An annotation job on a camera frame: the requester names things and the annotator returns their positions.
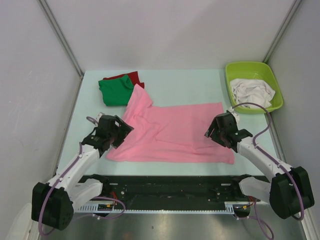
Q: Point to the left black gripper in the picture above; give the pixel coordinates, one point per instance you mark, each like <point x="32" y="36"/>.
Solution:
<point x="124" y="130"/>

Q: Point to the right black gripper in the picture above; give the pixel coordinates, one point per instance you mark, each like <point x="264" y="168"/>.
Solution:
<point x="214" y="124"/>

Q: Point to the pink t shirt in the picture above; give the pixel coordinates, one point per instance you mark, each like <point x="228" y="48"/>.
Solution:
<point x="174" y="134"/>

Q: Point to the green plastic basin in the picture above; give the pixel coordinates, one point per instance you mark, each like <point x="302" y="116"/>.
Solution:
<point x="253" y="70"/>

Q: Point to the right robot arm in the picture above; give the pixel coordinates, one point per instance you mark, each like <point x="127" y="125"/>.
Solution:
<point x="287" y="190"/>

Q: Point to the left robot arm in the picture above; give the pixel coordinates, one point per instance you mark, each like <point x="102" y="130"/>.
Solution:
<point x="54" y="203"/>

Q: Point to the folded green t shirt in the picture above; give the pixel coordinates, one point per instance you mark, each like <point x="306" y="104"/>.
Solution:
<point x="116" y="92"/>

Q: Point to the white t shirt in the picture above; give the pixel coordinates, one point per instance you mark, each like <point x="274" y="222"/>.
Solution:
<point x="255" y="91"/>

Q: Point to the folded red t shirt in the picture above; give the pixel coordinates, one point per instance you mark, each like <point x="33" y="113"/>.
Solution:
<point x="134" y="77"/>

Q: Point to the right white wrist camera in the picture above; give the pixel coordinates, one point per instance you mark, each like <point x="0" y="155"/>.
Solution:
<point x="234" y="113"/>

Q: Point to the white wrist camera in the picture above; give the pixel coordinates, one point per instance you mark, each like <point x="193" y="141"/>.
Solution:
<point x="99" y="116"/>
<point x="234" y="113"/>

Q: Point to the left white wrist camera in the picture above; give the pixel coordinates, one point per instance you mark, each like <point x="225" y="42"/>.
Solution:
<point x="99" y="116"/>

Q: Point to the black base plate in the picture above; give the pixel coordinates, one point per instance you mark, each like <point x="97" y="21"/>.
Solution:
<point x="173" y="189"/>

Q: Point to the slotted cable duct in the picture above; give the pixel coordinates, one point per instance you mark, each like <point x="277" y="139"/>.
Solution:
<point x="206" y="207"/>

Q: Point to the left aluminium frame post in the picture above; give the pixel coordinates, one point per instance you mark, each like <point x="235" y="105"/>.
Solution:
<point x="55" y="26"/>

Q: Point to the aluminium frame post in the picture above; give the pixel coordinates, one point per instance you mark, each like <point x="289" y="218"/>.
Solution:
<point x="289" y="17"/>
<point x="55" y="26"/>

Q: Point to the right aluminium frame post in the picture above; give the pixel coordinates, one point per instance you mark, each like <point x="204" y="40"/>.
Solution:
<point x="289" y="17"/>

